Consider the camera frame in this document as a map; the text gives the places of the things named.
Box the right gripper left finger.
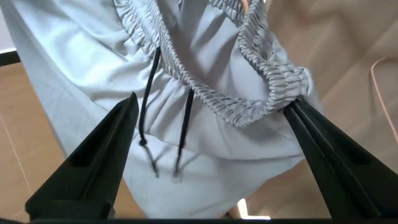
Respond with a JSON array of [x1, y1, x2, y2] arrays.
[[24, 91, 140, 220]]

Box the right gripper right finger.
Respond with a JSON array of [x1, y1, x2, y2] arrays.
[[282, 98, 398, 218]]

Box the pink clothes hanger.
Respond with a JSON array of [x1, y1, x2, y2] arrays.
[[369, 55, 398, 144], [239, 0, 251, 15]]

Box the pale grey shorts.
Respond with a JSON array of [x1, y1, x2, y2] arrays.
[[0, 0, 324, 219]]

